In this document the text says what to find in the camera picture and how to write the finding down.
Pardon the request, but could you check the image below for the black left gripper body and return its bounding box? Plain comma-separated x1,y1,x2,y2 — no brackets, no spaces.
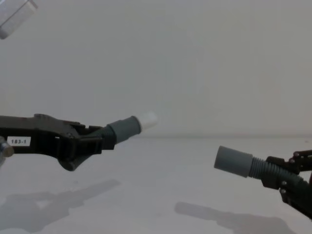
0,113,75,163

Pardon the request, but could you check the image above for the grey corrugated hose with cuff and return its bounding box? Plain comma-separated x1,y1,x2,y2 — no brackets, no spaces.
214,145,312,195

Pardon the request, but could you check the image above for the grey hose with white tip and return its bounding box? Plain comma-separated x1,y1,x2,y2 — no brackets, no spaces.
94,112,159,145

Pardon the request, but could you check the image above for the white table cloth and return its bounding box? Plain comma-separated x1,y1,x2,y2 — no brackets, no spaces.
0,135,312,234

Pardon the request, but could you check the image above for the white curtain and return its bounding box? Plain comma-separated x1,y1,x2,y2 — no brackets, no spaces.
0,0,312,139

